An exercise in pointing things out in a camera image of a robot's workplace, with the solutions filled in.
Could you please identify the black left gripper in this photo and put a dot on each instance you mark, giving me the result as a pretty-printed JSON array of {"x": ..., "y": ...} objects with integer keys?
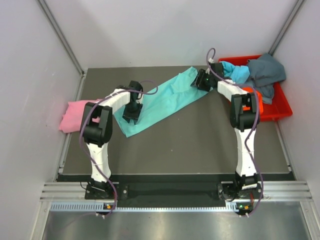
[{"x": 135, "y": 115}]

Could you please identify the grey slotted cable duct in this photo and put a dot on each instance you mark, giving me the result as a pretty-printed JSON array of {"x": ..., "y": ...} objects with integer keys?
[{"x": 103, "y": 207}]

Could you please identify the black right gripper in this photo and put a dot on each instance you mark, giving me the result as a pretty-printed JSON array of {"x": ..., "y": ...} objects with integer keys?
[{"x": 200, "y": 75}]

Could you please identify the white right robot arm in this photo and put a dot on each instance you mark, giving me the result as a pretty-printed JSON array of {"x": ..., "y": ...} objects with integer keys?
[{"x": 244, "y": 117}]

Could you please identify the grey blue t shirt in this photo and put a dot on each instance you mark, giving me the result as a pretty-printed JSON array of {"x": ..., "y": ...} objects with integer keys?
[{"x": 263, "y": 73}]

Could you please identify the aluminium frame rail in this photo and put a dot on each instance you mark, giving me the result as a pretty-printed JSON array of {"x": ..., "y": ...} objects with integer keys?
[{"x": 274, "y": 191}]

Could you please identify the light blue t shirt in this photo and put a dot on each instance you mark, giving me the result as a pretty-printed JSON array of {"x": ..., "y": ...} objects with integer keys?
[{"x": 238, "y": 73}]

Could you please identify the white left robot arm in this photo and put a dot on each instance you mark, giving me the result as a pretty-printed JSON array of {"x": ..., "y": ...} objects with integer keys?
[{"x": 97, "y": 128}]

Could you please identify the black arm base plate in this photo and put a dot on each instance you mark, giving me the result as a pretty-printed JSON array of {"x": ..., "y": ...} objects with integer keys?
[{"x": 128, "y": 191}]

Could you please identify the pink folded t shirt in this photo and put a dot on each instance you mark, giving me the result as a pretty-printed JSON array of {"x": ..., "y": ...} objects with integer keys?
[{"x": 72, "y": 118}]

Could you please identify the red plastic bin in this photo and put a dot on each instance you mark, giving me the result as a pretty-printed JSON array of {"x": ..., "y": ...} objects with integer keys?
[{"x": 280, "y": 107}]

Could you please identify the teal t shirt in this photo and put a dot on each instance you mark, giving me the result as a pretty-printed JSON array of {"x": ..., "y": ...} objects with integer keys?
[{"x": 172, "y": 96}]

